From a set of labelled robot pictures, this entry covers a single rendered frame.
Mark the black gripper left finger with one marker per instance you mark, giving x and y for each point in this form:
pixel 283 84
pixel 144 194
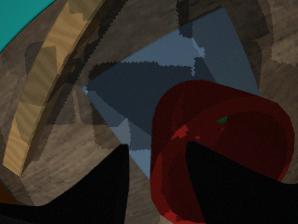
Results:
pixel 99 198

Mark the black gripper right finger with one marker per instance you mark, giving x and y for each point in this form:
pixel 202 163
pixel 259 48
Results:
pixel 231 194

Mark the tan wooden flat bar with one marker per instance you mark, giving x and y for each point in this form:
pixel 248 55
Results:
pixel 65 41

